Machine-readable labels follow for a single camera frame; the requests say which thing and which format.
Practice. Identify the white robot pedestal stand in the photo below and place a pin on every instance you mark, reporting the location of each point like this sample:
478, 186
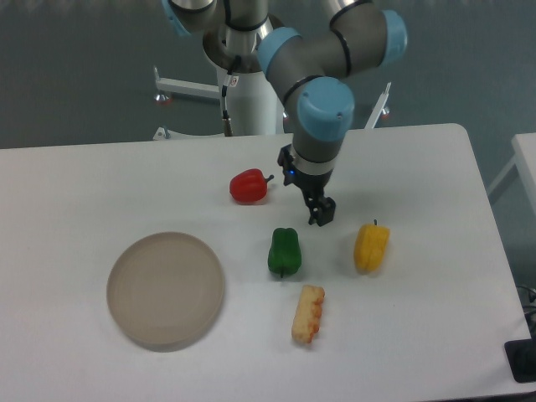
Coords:
247, 100

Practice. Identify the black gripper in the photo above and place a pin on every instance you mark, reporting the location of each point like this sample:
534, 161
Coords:
321, 207

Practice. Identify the round beige plate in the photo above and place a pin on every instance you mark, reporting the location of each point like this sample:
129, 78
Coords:
165, 291

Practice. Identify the white side table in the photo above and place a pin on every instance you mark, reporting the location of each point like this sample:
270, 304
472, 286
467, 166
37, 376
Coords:
521, 165

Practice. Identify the green toy bell pepper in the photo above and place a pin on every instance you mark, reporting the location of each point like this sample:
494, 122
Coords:
284, 257

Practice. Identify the yellow toy bell pepper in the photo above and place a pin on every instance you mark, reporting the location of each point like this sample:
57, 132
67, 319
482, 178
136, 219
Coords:
370, 246

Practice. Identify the red toy bell pepper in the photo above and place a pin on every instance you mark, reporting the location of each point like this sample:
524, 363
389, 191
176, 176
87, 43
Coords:
249, 187

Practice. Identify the black device at table edge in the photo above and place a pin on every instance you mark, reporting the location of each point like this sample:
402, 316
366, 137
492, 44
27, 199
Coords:
521, 359

